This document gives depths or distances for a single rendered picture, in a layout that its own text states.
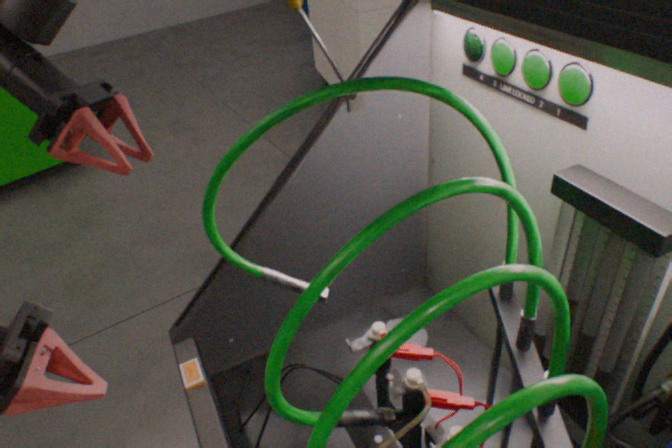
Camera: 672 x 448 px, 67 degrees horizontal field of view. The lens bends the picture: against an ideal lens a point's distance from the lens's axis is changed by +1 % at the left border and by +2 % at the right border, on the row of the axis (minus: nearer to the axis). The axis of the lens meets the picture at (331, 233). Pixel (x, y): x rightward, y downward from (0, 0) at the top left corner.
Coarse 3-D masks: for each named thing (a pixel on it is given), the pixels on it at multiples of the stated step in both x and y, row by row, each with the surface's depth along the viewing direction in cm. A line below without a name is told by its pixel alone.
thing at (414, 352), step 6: (402, 348) 63; (408, 348) 63; (414, 348) 63; (420, 348) 64; (426, 348) 64; (396, 354) 64; (402, 354) 63; (408, 354) 63; (414, 354) 63; (420, 354) 63; (426, 354) 63; (432, 354) 63; (414, 360) 64
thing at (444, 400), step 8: (432, 392) 58; (440, 392) 58; (448, 392) 58; (424, 400) 58; (432, 400) 58; (440, 400) 57; (448, 400) 57; (456, 400) 57; (464, 400) 57; (472, 400) 57; (440, 408) 58; (448, 408) 58; (456, 408) 57; (464, 408) 57; (472, 408) 57
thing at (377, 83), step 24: (312, 96) 51; (336, 96) 51; (432, 96) 52; (456, 96) 52; (264, 120) 53; (480, 120) 54; (240, 144) 54; (216, 168) 56; (504, 168) 57; (216, 192) 58; (216, 240) 62; (240, 264) 64; (504, 264) 67
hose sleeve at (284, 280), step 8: (264, 272) 65; (272, 272) 66; (280, 272) 66; (264, 280) 66; (272, 280) 66; (280, 280) 66; (288, 280) 66; (296, 280) 67; (288, 288) 67; (296, 288) 67; (304, 288) 67
